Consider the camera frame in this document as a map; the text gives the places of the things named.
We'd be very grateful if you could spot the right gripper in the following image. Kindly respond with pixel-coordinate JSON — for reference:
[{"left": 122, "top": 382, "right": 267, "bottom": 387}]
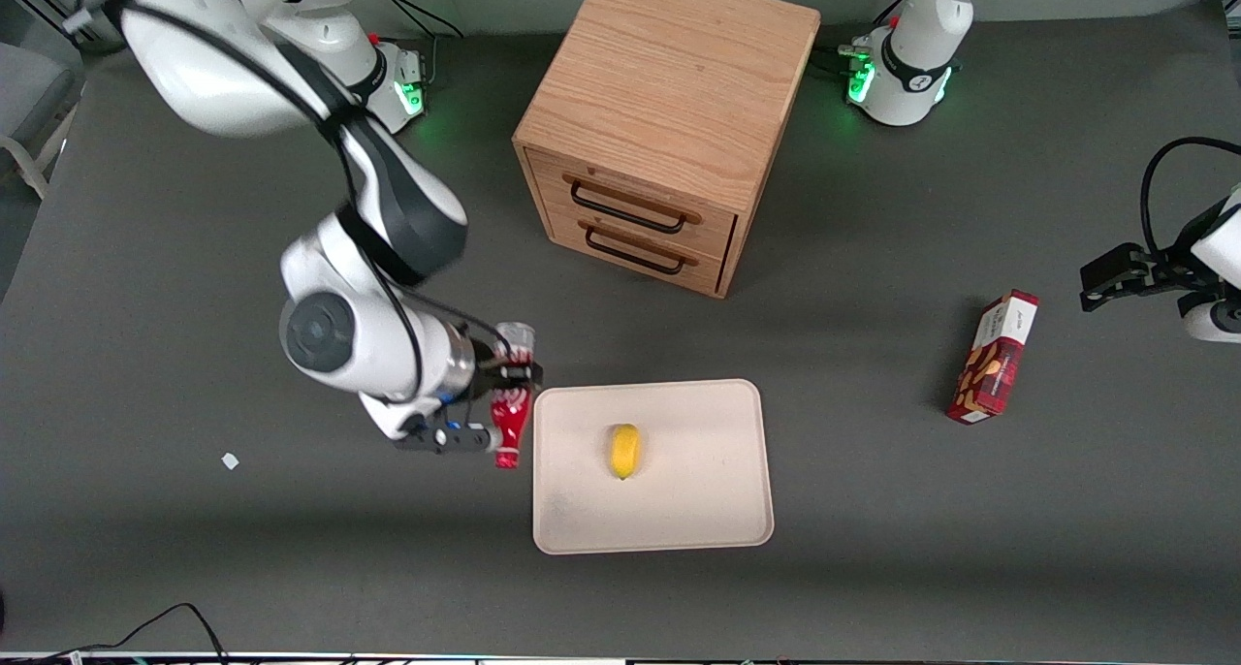
[{"left": 361, "top": 340, "right": 545, "bottom": 454}]

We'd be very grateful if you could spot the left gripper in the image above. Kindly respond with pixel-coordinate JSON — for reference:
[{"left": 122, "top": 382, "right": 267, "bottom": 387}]
[{"left": 1079, "top": 221, "right": 1211, "bottom": 313}]

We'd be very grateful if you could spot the red coke bottle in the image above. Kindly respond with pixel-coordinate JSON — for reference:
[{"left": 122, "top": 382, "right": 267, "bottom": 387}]
[{"left": 488, "top": 322, "right": 540, "bottom": 470}]

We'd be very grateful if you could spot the cream plastic tray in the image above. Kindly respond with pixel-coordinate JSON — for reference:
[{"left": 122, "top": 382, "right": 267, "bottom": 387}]
[{"left": 531, "top": 379, "right": 775, "bottom": 556}]

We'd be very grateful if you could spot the yellow lemon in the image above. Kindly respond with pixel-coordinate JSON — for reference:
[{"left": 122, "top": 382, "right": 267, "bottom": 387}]
[{"left": 608, "top": 423, "right": 642, "bottom": 482}]

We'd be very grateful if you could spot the red plaid shortbread box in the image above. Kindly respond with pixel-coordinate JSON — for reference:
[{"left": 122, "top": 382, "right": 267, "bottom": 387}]
[{"left": 945, "top": 289, "right": 1040, "bottom": 426}]

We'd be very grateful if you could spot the wooden drawer cabinet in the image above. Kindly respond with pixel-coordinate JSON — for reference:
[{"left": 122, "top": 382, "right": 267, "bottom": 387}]
[{"left": 512, "top": 0, "right": 822, "bottom": 300}]

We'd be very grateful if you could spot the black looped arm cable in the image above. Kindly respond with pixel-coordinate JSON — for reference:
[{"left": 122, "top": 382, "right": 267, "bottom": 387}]
[{"left": 1139, "top": 137, "right": 1241, "bottom": 256}]

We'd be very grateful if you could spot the black metal drawer handle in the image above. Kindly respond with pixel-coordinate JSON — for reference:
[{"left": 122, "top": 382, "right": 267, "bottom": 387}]
[
  {"left": 569, "top": 180, "right": 686, "bottom": 235},
  {"left": 584, "top": 224, "right": 684, "bottom": 276}
]

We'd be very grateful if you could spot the black base cable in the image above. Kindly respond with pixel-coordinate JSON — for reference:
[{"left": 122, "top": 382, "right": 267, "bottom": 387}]
[{"left": 371, "top": 0, "right": 464, "bottom": 89}]

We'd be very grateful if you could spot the black cable on table edge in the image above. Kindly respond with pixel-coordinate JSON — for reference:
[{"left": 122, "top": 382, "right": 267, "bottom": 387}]
[{"left": 0, "top": 602, "right": 230, "bottom": 665}]

